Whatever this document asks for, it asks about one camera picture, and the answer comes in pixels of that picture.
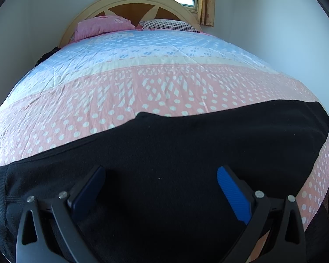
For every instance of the striped pillow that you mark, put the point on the striped pillow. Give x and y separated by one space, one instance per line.
167 25

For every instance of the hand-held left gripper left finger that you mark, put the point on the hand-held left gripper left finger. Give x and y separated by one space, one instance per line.
85 197

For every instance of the arched wooden headboard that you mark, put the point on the arched wooden headboard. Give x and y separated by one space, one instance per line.
131 6

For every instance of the dark bundle beside bed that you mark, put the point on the dark bundle beside bed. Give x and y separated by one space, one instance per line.
46 56

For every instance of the pink pillow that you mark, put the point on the pink pillow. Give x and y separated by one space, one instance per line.
101 27

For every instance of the yellow curtain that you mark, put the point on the yellow curtain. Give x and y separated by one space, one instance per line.
207 2

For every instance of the black pants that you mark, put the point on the black pants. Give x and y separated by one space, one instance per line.
181 156

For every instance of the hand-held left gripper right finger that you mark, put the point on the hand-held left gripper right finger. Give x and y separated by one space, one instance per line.
233 194

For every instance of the polka dot bed sheet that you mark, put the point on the polka dot bed sheet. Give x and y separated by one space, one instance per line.
153 68

